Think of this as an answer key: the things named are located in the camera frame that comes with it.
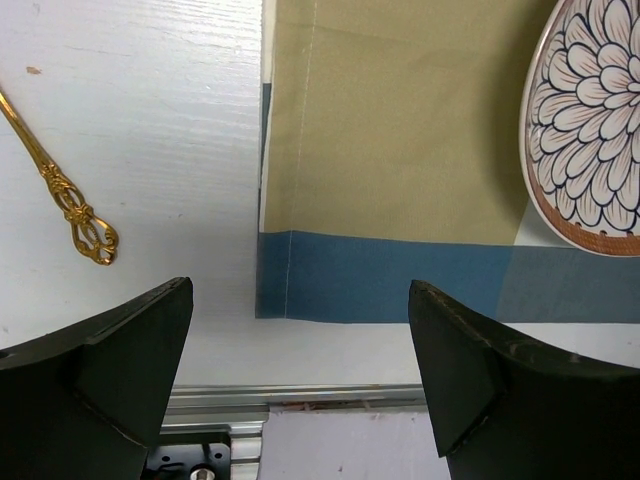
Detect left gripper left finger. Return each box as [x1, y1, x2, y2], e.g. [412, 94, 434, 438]
[1, 277, 193, 479]

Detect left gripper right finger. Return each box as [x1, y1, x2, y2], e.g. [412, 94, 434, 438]
[408, 280, 639, 479]

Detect gold fork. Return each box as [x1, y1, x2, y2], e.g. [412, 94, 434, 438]
[1, 92, 120, 266]

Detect blue beige white placemat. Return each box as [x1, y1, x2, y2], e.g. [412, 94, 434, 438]
[256, 1, 639, 323]

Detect floral patterned ceramic bowl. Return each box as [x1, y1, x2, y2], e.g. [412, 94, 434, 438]
[519, 0, 639, 258]

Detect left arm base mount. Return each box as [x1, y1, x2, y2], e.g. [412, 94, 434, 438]
[140, 442, 231, 480]

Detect aluminium table front rail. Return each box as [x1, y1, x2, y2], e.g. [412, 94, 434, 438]
[160, 384, 426, 479]

